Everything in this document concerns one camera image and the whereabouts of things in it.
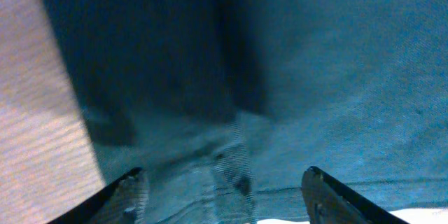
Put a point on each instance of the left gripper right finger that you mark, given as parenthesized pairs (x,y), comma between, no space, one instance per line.
(329,201)

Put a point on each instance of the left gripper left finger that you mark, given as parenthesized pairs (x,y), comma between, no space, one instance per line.
(123,201)

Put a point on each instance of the black polo shirt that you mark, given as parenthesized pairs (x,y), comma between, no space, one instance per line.
(224,103)

